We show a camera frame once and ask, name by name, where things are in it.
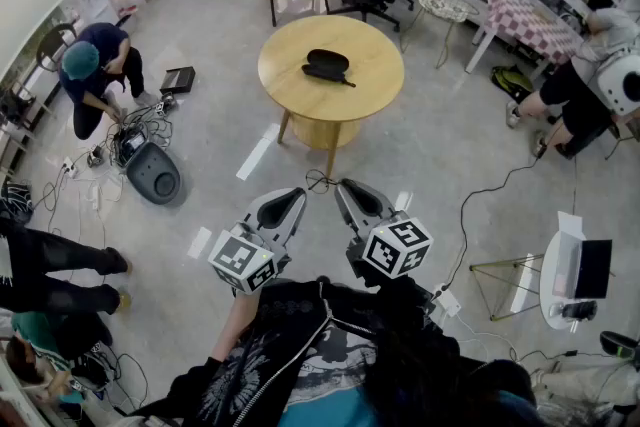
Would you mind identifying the black electronics box with cables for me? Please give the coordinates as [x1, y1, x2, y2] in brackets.
[87, 99, 174, 172]

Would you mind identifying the dark grey oval device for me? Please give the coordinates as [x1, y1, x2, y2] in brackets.
[124, 145, 183, 206]

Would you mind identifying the person's right forearm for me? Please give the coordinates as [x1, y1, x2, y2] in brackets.
[357, 272, 437, 314]

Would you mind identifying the person's left forearm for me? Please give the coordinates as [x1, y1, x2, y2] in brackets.
[208, 287, 264, 366]

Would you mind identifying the person's body in black jacket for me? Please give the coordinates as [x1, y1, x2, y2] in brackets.
[129, 275, 546, 427]

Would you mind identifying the black laptop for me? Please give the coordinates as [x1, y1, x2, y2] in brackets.
[573, 239, 614, 300]

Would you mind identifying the gold wire-frame stand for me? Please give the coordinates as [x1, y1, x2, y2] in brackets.
[468, 253, 547, 322]

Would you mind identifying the white backpack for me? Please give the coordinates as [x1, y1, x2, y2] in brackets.
[587, 53, 640, 119]

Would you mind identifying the black white-striped bag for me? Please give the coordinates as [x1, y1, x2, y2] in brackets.
[0, 182, 34, 224]

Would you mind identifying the black round-back chair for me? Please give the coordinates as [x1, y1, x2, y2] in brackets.
[35, 22, 79, 72]

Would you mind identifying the green black backpack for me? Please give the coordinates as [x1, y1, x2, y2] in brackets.
[490, 64, 535, 104]

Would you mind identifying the black glasses case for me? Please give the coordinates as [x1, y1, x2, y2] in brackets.
[301, 48, 358, 89]

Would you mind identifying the gold wire chair patterned cushion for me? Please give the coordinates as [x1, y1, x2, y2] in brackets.
[399, 0, 484, 70]

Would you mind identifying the round wooden table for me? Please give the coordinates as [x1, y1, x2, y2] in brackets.
[257, 15, 405, 179]

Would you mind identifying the black floor cable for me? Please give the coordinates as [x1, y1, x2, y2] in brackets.
[443, 149, 551, 291]

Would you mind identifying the black open box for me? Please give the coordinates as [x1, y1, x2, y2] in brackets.
[159, 67, 198, 96]

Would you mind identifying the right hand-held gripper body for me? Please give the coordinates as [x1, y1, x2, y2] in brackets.
[344, 209, 434, 280]

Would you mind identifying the pink checkered table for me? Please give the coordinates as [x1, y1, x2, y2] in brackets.
[464, 0, 584, 82]

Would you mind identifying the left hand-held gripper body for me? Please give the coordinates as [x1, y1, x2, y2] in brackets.
[207, 209, 295, 295]

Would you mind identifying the white round side table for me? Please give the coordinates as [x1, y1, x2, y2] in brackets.
[539, 229, 601, 331]

